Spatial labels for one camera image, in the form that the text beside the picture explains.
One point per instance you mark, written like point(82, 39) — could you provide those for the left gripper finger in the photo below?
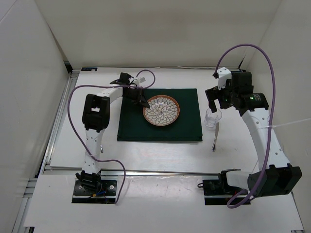
point(141, 96)
point(139, 102)

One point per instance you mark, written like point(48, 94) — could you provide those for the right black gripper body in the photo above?
point(227, 91)

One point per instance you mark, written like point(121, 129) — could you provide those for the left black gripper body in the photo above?
point(132, 94)

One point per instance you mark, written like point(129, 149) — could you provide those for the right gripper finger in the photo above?
point(223, 103)
point(212, 95)

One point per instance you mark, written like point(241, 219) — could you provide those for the clear drinking glass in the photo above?
point(211, 119)

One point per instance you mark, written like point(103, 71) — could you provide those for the orange patterned plate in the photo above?
point(163, 110)

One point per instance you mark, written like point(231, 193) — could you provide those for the dark green cloth napkin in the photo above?
point(187, 128)

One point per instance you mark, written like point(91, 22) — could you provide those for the silver knife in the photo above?
point(215, 137)

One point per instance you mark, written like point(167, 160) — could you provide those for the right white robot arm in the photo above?
point(276, 176)

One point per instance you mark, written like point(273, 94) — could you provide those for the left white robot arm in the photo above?
point(96, 117)

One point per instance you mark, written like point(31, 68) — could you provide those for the white zip tie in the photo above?
point(286, 124)

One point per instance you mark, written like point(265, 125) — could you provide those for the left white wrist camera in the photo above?
point(139, 81)

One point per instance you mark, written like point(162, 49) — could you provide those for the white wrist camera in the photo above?
point(139, 81)
point(222, 74)

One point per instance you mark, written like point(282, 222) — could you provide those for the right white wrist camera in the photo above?
point(222, 74)

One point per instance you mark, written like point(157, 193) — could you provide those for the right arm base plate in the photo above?
point(217, 194)

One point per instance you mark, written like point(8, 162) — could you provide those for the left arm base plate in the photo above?
point(93, 189)

